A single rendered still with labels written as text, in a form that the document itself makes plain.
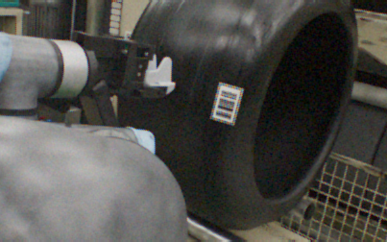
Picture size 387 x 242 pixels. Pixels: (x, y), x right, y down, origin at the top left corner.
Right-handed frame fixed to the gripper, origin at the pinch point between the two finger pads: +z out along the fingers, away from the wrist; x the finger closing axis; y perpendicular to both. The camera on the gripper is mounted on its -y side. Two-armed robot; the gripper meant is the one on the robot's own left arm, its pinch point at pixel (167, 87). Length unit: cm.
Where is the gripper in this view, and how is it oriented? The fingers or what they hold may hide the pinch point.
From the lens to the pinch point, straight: 80.5
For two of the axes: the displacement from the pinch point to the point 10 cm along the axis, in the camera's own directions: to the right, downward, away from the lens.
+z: 6.1, -0.4, 7.9
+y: 2.1, -9.5, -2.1
